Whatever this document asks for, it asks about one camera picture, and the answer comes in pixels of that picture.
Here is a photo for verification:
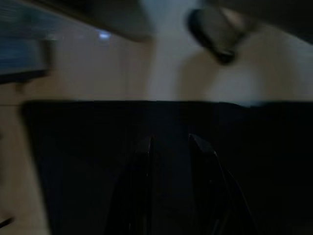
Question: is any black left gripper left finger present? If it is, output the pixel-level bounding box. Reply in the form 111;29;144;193
105;136;155;235

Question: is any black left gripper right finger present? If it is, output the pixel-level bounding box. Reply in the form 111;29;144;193
187;133;259;235

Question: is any black floor mat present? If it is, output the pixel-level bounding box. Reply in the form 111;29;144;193
21;99;313;235

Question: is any grey rounded object black rim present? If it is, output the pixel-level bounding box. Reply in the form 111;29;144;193
187;6;248;65

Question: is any blue grey ribbed box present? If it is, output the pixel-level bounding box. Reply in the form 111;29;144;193
0;4;52;85

